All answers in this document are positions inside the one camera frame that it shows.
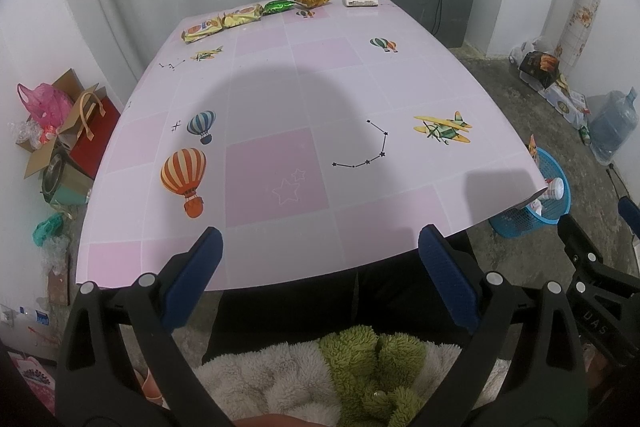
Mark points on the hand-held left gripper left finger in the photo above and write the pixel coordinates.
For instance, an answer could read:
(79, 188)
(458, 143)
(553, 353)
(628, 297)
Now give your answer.
(195, 277)

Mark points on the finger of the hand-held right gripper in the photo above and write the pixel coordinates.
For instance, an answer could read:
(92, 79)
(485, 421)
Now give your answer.
(629, 211)
(582, 247)

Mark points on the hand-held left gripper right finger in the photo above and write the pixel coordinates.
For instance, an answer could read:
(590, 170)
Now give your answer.
(450, 277)

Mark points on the person's right hand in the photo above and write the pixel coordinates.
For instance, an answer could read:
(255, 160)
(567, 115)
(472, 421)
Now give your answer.
(600, 369)

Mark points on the blue water jug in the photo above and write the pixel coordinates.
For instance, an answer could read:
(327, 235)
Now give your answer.
(614, 127)

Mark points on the small green carton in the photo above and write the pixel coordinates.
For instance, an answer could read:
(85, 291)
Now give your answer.
(584, 134)

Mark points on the white fluffy blanket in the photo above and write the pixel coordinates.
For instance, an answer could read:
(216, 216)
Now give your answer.
(260, 382)

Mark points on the green plush toy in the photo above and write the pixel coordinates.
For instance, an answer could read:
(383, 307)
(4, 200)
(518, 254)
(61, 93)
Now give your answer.
(360, 372)

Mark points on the cardboard piece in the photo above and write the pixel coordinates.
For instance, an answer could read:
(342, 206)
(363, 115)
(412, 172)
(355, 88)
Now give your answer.
(59, 288)

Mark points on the crumpled clear plastic wrap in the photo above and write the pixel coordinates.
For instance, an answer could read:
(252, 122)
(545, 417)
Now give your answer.
(55, 257)

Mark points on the green plastic bag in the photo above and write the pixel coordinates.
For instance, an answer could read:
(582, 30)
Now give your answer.
(47, 229)

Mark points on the teal round box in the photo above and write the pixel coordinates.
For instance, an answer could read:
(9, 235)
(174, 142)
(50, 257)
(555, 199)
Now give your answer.
(65, 179)

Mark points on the red gift bag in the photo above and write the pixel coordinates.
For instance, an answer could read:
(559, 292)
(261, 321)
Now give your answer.
(95, 142)

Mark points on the blue white packet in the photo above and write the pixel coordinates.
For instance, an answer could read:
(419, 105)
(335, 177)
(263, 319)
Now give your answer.
(30, 314)

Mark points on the pink bag dark print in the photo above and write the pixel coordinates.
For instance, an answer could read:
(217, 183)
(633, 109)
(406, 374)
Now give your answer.
(35, 382)

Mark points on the rolled printed sheet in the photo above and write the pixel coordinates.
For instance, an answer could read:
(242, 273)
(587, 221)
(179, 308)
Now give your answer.
(575, 27)

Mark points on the brown cardboard box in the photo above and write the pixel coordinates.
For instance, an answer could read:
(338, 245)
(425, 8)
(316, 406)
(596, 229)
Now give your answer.
(42, 159)

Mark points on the crumpled white plastic bag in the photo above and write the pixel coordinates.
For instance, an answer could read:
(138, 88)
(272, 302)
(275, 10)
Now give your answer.
(520, 52)

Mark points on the pink printed tablecloth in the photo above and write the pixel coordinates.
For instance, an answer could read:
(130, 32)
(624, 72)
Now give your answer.
(310, 97)

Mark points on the pink plastic bag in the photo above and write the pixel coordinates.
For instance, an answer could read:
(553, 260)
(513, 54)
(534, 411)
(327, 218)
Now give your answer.
(42, 107)

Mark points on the yellow snack packet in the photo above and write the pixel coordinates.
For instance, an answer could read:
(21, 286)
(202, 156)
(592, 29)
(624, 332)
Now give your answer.
(242, 17)
(202, 31)

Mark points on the grey cabinet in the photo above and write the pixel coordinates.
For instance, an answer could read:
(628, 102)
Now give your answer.
(455, 17)

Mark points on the green foil packet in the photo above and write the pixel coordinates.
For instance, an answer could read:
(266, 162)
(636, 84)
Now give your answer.
(279, 7)

